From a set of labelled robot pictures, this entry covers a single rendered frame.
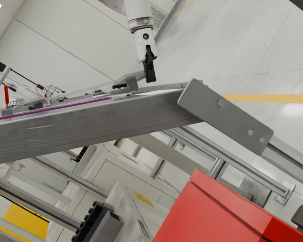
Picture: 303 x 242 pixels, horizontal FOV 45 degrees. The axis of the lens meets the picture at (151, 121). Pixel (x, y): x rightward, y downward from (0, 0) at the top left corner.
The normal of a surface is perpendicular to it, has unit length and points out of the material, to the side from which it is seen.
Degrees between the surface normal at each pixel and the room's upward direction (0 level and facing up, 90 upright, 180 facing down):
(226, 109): 90
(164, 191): 90
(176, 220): 0
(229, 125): 90
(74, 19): 90
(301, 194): 0
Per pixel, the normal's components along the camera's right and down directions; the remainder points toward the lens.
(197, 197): -0.83, -0.51
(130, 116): 0.19, 0.07
